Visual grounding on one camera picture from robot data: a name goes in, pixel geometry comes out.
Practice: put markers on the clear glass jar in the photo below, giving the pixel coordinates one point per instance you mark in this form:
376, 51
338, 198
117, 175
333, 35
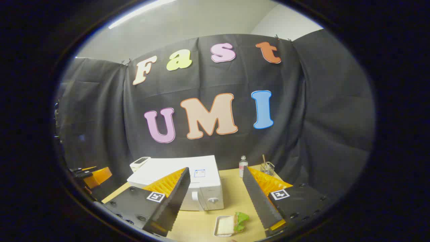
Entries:
268, 169

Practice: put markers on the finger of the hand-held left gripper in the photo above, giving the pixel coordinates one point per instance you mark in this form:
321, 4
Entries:
99, 176

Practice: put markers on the wooden stick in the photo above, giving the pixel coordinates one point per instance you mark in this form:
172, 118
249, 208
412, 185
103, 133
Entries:
264, 160

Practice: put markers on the white device with dark screen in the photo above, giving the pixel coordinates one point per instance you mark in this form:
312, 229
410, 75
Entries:
139, 163

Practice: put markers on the white microwave oven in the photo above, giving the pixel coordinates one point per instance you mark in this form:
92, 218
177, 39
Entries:
151, 168

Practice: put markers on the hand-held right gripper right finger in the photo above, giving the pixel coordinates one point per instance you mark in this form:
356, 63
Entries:
257, 198

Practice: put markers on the sandwich with green lettuce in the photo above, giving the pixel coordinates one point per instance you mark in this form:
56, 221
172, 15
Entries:
229, 226

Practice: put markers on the white rectangular tray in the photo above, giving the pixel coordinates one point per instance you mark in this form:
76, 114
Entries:
216, 229

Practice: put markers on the black backdrop cloth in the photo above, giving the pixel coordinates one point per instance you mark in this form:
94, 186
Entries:
302, 134

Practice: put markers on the small clear bottle pink label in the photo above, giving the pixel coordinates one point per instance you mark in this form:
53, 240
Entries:
243, 168

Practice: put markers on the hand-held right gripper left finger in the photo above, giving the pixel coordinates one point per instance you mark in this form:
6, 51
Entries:
178, 191

